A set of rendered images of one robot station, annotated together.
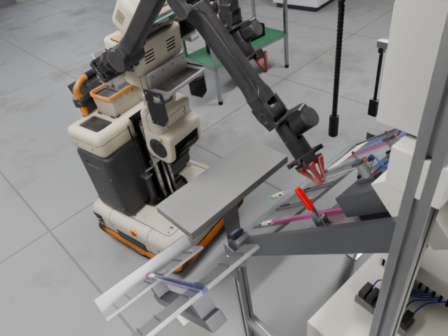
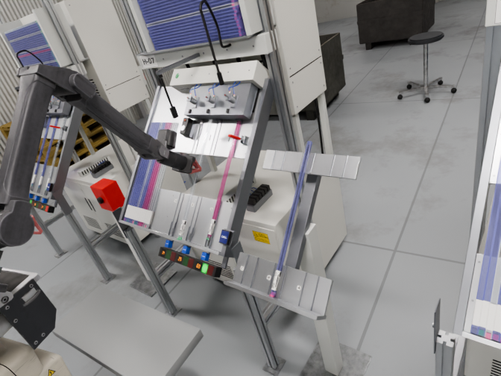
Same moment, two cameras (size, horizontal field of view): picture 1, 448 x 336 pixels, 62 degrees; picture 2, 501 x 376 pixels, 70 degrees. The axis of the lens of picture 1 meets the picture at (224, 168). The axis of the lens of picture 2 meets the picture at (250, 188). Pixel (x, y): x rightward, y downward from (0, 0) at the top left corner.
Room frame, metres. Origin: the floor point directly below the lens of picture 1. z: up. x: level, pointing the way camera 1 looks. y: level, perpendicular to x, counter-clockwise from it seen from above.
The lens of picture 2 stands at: (0.85, 1.06, 1.56)
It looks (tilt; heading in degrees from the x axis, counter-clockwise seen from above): 30 degrees down; 258
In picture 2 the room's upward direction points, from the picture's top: 16 degrees counter-clockwise
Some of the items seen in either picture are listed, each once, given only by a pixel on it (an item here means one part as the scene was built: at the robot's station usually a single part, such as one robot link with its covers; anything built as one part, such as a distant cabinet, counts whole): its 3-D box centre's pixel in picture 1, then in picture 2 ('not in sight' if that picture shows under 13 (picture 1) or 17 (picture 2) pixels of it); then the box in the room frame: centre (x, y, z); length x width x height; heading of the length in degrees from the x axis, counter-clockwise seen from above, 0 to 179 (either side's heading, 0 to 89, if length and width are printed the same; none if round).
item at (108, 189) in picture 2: not in sight; (130, 235); (1.26, -0.97, 0.39); 0.24 x 0.24 x 0.78; 34
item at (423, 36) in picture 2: not in sight; (428, 65); (-2.05, -2.10, 0.31); 0.59 x 0.56 x 0.62; 33
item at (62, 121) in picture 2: not in sight; (91, 165); (1.43, -1.72, 0.66); 1.01 x 0.73 x 1.31; 34
